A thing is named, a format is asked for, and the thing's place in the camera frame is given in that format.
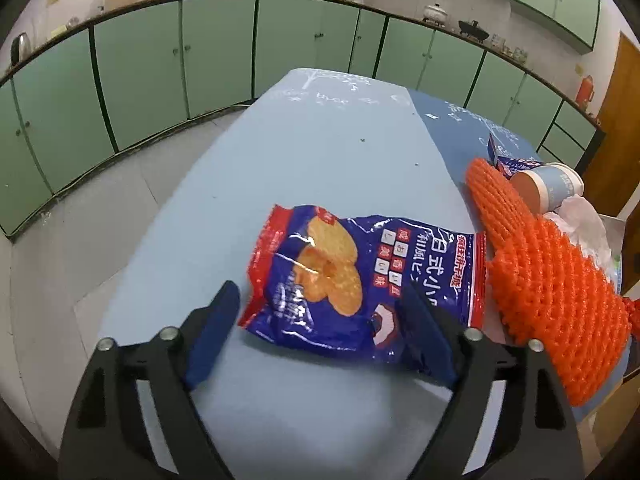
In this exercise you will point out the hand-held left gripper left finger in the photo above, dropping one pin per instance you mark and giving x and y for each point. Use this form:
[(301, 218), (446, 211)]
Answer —
[(215, 335)]

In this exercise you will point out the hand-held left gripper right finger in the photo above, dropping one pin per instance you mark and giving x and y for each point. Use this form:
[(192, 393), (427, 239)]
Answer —
[(430, 340)]

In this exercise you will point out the blue snack bag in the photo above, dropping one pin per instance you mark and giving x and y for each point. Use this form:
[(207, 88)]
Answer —
[(310, 270)]

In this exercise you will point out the orange foam net sleeve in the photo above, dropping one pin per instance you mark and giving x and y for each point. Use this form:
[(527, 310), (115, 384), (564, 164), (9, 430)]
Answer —
[(550, 280)]

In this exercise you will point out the white plastic bag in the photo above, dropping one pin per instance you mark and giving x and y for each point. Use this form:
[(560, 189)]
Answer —
[(585, 230)]

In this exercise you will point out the small blue snack wrapper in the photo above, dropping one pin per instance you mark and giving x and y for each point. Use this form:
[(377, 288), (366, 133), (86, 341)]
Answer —
[(515, 165)]

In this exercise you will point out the blue and white paper cup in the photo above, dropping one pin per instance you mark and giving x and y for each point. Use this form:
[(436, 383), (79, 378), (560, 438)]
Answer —
[(555, 182)]

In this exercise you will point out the wooden door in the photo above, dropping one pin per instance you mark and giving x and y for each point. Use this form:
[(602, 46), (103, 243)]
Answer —
[(620, 135)]

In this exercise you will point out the green base cabinets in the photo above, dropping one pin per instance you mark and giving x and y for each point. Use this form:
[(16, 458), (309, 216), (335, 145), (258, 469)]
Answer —
[(220, 50)]

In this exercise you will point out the red thermos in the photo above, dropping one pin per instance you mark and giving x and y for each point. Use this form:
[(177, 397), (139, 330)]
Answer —
[(584, 92)]

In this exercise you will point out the black wok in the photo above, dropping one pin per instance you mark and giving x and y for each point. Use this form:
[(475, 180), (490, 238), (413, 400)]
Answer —
[(474, 29)]

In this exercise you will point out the white lidded pot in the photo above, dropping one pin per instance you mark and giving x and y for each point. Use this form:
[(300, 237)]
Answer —
[(435, 14)]

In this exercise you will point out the metal kettle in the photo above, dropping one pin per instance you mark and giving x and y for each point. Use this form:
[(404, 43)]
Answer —
[(20, 49)]

